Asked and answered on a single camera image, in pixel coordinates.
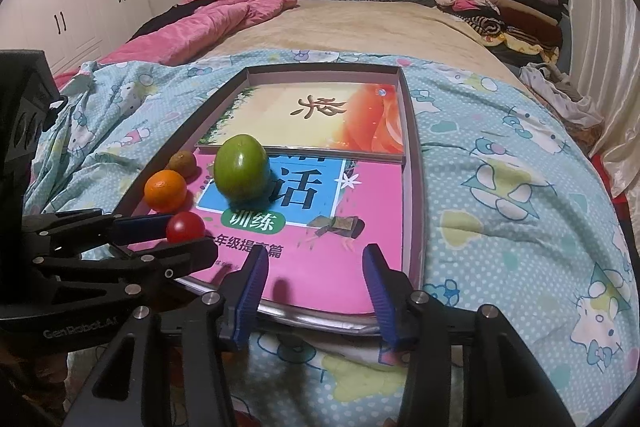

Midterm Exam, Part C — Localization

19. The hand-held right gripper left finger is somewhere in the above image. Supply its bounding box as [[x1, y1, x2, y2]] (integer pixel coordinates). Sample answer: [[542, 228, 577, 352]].
[[60, 246, 271, 427]]

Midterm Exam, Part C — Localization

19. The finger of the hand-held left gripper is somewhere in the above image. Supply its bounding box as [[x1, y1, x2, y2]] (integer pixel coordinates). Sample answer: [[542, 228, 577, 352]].
[[20, 208, 176, 258], [32, 234, 219, 308]]

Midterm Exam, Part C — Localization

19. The floral bag of clothes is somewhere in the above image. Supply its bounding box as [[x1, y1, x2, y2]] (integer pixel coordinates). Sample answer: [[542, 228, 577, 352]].
[[520, 62, 606, 128]]

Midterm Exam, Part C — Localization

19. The pink book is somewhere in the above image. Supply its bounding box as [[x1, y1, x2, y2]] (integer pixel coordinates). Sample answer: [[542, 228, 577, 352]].
[[127, 147, 406, 318]]

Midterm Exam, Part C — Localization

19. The pink quilt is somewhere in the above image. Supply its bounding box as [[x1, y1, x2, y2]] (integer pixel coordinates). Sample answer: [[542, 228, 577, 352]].
[[52, 0, 301, 82]]

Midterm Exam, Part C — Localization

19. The stack of folded clothes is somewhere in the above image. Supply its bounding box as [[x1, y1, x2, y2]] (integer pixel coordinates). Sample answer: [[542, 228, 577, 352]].
[[430, 0, 571, 58]]

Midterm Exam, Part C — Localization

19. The light blue cartoon cat blanket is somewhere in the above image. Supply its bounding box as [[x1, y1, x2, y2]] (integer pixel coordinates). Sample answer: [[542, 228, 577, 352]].
[[20, 49, 631, 427]]

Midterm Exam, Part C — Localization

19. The orange tangerine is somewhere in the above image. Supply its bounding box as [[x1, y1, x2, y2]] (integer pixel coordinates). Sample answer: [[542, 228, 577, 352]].
[[144, 170, 188, 214]]

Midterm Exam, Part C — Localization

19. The black cloth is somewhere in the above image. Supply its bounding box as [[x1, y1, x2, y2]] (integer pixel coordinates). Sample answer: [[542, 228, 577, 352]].
[[127, 0, 216, 42]]

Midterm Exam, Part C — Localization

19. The cream satin curtain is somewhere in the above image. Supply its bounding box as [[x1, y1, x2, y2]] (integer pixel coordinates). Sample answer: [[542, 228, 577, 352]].
[[567, 0, 640, 188]]

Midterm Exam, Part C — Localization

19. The shallow cardboard box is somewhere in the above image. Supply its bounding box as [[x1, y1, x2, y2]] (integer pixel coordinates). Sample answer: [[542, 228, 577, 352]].
[[112, 63, 427, 335]]

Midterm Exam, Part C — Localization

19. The beige and orange book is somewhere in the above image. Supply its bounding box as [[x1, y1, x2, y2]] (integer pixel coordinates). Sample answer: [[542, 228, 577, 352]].
[[197, 83, 405, 158]]

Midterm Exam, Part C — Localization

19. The beige bed blanket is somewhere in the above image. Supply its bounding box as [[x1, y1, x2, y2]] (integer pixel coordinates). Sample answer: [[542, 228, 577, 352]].
[[200, 0, 526, 88]]

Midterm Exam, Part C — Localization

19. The brown kiwi front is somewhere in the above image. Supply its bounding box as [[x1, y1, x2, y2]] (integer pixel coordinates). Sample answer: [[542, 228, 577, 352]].
[[166, 150, 197, 180]]

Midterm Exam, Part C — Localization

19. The large green jujube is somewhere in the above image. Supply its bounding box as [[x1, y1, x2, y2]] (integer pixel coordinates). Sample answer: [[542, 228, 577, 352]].
[[213, 134, 272, 202]]

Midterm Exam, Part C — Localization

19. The red cherry tomato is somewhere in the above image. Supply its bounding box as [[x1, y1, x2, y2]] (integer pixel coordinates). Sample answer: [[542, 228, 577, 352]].
[[166, 212, 207, 244]]

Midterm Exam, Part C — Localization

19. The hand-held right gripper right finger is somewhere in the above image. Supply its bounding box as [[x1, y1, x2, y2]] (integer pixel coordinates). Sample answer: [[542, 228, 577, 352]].
[[362, 243, 576, 427]]

